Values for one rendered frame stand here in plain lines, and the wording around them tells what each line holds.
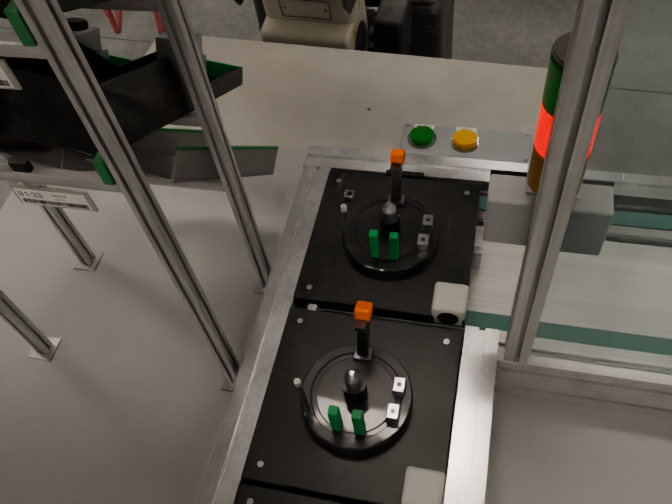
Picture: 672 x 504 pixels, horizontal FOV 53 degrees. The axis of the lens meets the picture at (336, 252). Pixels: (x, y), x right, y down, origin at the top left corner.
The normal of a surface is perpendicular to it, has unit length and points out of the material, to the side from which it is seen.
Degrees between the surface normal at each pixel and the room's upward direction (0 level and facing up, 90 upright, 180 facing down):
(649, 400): 90
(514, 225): 90
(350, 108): 0
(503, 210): 90
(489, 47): 0
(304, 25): 8
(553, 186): 90
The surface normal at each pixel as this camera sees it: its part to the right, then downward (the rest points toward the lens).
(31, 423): -0.11, -0.58
